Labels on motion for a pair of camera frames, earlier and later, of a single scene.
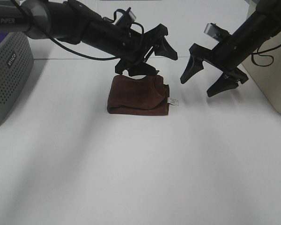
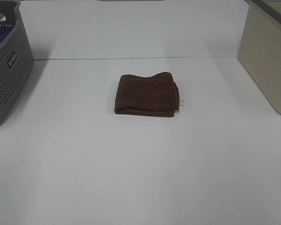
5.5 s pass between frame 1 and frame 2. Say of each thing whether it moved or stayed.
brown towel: moved
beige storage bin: stayed
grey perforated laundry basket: stayed
